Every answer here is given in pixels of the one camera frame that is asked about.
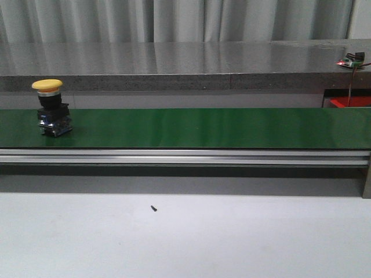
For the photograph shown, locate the green conveyor belt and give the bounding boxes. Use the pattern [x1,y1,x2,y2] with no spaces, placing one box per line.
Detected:
[1,108,370,149]

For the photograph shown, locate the yellow mushroom push button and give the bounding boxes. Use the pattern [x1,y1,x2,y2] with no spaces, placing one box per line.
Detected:
[32,79,72,137]

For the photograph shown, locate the grey stone back bench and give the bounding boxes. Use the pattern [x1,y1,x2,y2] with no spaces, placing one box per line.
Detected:
[1,39,370,92]

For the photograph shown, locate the red plastic bin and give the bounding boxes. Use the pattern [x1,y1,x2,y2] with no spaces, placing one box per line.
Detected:
[330,97,371,108]

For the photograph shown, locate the small green circuit board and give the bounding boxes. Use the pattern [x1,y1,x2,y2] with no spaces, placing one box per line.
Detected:
[336,52,365,68]

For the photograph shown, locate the grey conveyor support leg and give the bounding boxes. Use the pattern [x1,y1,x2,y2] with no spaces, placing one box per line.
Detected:
[361,156,371,199]

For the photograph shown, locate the grey curtain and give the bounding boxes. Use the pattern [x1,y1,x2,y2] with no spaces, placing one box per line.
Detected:
[1,1,355,43]

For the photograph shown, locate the thin sensor cable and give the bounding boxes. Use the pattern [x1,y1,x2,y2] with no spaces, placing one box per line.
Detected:
[346,62,371,108]

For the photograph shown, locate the aluminium conveyor side rail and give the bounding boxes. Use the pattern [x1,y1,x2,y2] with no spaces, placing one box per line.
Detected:
[1,149,370,167]

